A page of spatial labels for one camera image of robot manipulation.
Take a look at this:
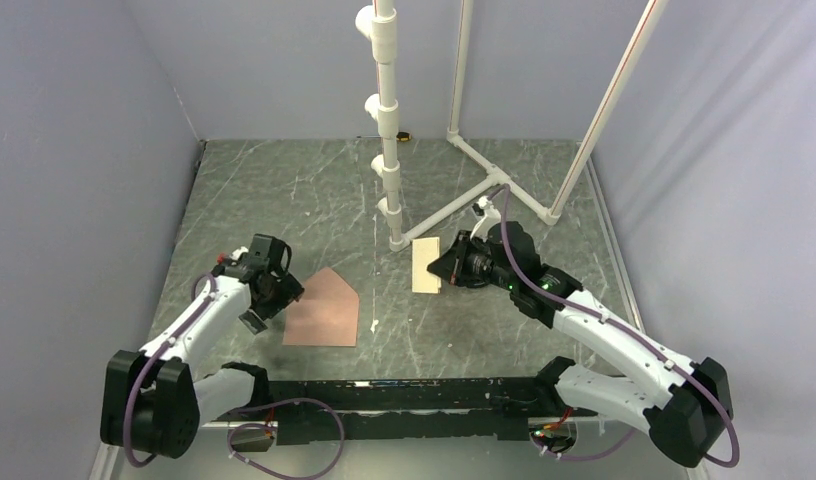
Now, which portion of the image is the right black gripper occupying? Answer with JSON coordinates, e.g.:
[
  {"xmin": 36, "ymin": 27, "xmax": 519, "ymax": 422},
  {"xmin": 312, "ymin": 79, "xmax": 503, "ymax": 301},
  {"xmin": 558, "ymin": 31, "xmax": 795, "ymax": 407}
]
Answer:
[{"xmin": 428, "ymin": 230, "xmax": 516, "ymax": 291}]

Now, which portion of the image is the cream paper letter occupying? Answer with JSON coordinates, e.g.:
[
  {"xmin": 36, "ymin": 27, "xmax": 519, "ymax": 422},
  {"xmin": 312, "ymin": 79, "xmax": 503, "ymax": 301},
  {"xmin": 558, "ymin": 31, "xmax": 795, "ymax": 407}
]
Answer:
[{"xmin": 411, "ymin": 237, "xmax": 442, "ymax": 294}]

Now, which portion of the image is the pink brown envelope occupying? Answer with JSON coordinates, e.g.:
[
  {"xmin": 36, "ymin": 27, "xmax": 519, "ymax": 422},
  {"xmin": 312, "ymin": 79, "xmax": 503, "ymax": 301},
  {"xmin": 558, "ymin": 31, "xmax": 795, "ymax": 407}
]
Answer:
[{"xmin": 282, "ymin": 268, "xmax": 360, "ymax": 347}]

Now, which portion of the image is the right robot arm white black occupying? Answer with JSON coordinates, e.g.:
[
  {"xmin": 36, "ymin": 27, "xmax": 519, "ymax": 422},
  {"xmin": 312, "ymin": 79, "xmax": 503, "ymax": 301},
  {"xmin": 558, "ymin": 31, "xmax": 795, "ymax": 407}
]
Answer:
[{"xmin": 426, "ymin": 221, "xmax": 740, "ymax": 468}]

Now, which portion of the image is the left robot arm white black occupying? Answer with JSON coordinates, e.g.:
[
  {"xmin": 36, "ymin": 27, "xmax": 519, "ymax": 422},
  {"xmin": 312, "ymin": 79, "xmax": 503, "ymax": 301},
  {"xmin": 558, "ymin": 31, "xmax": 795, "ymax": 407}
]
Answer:
[{"xmin": 100, "ymin": 234, "xmax": 305, "ymax": 467}]

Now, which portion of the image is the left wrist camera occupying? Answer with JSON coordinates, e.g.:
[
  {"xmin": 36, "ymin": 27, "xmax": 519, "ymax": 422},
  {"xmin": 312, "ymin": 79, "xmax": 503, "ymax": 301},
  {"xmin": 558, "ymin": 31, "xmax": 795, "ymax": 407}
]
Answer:
[{"xmin": 239, "ymin": 309, "xmax": 268, "ymax": 335}]

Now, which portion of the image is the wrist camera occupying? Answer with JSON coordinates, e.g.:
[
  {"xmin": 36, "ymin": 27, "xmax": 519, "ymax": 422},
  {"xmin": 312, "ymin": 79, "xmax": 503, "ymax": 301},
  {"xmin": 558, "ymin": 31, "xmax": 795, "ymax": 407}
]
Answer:
[
  {"xmin": 239, "ymin": 309, "xmax": 268, "ymax": 335},
  {"xmin": 470, "ymin": 196, "xmax": 502, "ymax": 241}
]

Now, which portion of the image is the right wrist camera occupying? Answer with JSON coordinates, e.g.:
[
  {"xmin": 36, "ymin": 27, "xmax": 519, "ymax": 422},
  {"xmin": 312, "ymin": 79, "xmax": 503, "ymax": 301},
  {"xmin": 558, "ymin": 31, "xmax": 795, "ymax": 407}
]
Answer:
[{"xmin": 470, "ymin": 196, "xmax": 502, "ymax": 241}]

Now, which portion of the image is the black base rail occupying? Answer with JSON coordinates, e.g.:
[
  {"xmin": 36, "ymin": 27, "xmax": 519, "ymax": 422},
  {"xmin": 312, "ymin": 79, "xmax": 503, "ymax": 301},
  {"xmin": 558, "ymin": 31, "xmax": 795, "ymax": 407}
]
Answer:
[{"xmin": 213, "ymin": 377, "xmax": 565, "ymax": 446}]

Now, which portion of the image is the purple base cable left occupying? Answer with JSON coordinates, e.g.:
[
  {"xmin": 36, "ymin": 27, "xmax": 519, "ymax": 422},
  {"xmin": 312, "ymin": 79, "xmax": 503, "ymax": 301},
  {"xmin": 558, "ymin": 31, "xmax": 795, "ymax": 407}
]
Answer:
[{"xmin": 226, "ymin": 400, "xmax": 345, "ymax": 480}]

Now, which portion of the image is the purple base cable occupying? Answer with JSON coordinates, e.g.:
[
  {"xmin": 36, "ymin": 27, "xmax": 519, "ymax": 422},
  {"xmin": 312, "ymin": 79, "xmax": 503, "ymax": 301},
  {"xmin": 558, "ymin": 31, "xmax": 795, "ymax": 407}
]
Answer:
[
  {"xmin": 528, "ymin": 410, "xmax": 638, "ymax": 464},
  {"xmin": 226, "ymin": 400, "xmax": 345, "ymax": 480}
]

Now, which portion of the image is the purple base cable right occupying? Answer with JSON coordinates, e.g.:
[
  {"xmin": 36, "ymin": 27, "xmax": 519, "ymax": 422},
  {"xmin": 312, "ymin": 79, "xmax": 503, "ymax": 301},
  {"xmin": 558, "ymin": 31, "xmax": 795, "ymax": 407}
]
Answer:
[{"xmin": 528, "ymin": 410, "xmax": 638, "ymax": 464}]

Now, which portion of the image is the white PVC pipe frame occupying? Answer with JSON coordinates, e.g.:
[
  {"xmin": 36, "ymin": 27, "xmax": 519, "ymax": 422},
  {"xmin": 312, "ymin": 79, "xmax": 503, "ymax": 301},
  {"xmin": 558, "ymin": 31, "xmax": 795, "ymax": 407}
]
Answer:
[{"xmin": 355, "ymin": 0, "xmax": 669, "ymax": 252}]

